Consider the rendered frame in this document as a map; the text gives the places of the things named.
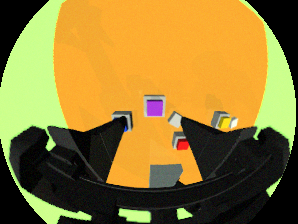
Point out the purple button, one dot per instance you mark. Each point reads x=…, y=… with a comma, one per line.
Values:
x=154, y=105

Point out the yellow button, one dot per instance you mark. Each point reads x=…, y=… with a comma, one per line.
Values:
x=220, y=120

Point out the blue button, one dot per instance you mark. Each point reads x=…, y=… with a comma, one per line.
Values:
x=128, y=117

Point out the red button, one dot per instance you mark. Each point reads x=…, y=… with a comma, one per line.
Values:
x=179, y=141

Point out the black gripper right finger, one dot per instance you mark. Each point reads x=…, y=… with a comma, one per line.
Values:
x=210, y=146

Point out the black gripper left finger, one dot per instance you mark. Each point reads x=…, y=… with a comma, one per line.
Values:
x=96, y=147

